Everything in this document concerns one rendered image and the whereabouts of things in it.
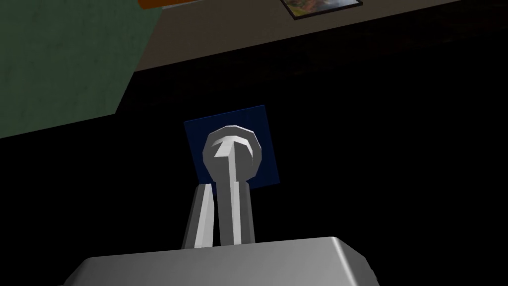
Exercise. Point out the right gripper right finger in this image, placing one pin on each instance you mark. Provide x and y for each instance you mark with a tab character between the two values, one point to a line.
243	218

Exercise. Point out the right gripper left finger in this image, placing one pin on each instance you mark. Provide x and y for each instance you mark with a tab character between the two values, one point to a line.
204	222

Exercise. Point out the framed picture on wall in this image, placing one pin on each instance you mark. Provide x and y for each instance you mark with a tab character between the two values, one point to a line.
317	6

